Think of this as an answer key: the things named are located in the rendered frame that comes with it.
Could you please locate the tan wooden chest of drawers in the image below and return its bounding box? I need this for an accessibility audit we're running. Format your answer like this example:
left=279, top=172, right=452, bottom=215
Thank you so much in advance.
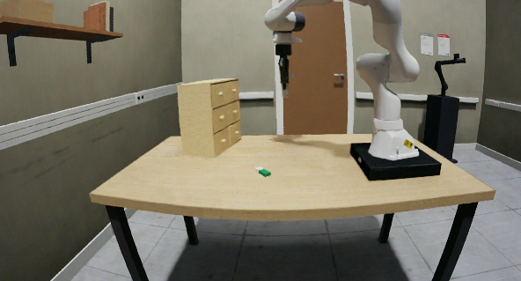
left=177, top=78, right=238, bottom=158

